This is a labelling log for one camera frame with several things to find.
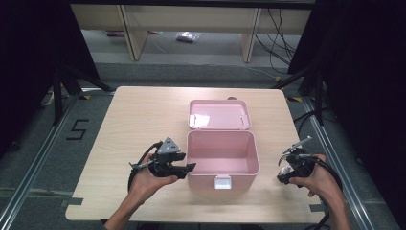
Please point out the person's right hand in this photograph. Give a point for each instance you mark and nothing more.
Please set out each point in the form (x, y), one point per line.
(324, 185)

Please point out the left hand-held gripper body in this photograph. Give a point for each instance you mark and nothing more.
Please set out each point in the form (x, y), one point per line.
(164, 159)

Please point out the black metal stand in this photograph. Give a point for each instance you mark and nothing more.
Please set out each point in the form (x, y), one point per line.
(58, 96)
(318, 96)

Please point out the black curtain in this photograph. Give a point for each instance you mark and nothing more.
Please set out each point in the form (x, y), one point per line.
(367, 80)
(28, 64)

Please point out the pink storage box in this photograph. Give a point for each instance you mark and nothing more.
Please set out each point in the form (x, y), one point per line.
(223, 153)

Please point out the aluminium floor rail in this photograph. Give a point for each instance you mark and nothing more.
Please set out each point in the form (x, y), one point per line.
(38, 159)
(338, 166)

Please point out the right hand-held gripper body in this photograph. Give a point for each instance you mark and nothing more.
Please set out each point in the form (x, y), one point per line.
(303, 166)

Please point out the person's left hand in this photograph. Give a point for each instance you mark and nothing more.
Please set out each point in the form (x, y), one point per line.
(145, 183)

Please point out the yellow black tape piece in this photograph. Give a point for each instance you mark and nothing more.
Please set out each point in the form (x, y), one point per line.
(84, 97)
(295, 99)

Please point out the clear plastic bag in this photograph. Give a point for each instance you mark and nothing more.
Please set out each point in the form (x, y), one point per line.
(188, 36)

